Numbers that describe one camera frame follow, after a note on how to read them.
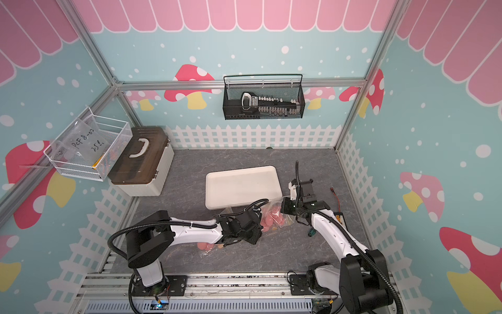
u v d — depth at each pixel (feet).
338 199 3.23
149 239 1.61
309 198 2.17
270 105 2.92
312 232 2.83
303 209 2.05
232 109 2.93
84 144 2.24
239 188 3.39
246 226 2.23
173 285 2.44
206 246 2.66
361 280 1.33
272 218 2.83
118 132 2.70
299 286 2.43
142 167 2.80
